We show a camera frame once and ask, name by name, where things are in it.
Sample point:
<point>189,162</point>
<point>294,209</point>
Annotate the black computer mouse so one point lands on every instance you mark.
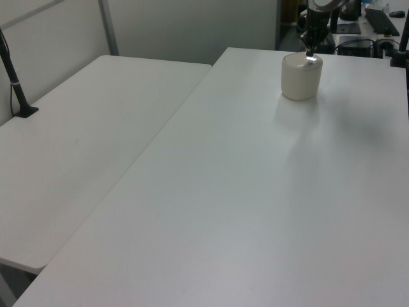
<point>397,13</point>

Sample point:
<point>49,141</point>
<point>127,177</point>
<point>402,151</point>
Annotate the beige trash bin with lid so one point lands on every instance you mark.
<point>301,78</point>

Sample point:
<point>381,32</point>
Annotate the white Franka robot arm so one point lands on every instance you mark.
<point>324,4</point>

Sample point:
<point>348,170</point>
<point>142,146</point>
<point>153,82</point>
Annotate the white adjacent table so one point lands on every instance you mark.
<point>80,144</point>

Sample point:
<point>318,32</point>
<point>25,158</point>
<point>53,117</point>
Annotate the black camera stand pole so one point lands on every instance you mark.
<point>401,41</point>

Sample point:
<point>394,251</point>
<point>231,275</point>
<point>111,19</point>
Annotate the grey partition frame post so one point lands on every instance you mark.
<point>108,27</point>

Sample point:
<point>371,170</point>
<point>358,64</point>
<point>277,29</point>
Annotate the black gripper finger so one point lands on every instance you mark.
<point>316,43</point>
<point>307,44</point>

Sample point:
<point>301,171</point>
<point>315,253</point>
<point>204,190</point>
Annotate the black computer box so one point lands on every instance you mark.
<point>354,45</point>

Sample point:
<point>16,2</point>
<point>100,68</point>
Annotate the black keyboard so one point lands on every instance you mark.
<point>381,20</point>

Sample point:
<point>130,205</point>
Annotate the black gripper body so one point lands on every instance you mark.
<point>318,22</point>

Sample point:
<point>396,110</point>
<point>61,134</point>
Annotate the black mat on desk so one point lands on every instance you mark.
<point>349,28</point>

